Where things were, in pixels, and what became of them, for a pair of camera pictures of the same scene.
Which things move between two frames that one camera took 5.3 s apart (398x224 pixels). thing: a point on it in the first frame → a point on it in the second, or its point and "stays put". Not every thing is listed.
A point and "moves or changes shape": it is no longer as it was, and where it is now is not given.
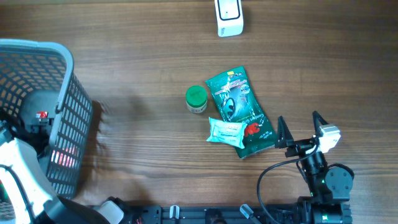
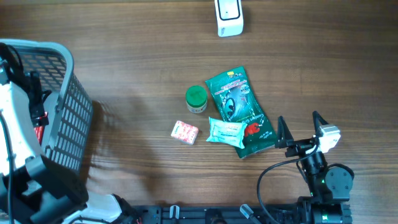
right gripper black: (285, 139) stays put
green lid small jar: (196, 99) stays put
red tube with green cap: (41, 114) moves or changes shape
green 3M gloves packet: (235, 99) stays put
